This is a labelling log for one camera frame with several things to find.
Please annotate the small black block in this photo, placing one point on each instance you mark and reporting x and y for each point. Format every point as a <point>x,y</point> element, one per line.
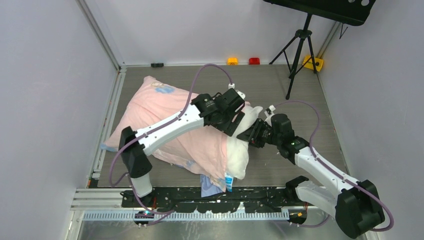
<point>157,65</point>

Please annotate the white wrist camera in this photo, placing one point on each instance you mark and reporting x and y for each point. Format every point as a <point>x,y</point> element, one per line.
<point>269,113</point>
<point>240,93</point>

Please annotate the black overhead panel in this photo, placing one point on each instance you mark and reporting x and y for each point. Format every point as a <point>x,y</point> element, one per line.
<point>350,12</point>

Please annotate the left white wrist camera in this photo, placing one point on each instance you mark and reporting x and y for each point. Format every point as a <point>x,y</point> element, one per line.
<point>240,93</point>

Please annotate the white slotted cable duct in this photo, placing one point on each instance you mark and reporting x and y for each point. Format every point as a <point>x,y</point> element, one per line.
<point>134,215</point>

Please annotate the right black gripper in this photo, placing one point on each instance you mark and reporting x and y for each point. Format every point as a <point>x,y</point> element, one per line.
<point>252,135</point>

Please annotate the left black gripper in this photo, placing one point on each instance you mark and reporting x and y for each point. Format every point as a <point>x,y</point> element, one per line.
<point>228,127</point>

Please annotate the white pillow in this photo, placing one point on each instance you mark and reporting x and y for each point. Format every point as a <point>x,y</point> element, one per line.
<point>236,149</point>

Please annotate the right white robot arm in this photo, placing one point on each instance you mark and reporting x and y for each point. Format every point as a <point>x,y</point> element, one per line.
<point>355,205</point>

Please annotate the yellow block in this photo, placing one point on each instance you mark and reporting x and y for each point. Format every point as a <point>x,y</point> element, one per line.
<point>313,63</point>

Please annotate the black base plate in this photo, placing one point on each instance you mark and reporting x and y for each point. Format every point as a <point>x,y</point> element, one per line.
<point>256,199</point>

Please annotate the pink pillowcase with blue print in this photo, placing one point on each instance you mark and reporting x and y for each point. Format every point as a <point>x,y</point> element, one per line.
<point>201,151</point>

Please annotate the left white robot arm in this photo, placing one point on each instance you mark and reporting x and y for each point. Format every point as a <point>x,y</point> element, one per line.
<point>136,146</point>

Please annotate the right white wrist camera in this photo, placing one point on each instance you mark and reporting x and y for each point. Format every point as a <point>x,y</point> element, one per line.
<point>269,113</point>

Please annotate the black tripod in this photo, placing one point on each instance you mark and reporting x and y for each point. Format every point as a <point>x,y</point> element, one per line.
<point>301,35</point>

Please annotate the white pillow care label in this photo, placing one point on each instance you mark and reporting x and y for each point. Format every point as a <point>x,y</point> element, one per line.
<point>229,182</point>

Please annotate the red block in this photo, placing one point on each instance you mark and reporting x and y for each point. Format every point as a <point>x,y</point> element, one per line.
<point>254,61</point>

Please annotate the orange block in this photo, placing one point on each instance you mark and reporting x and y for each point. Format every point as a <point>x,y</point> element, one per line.
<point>232,61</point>

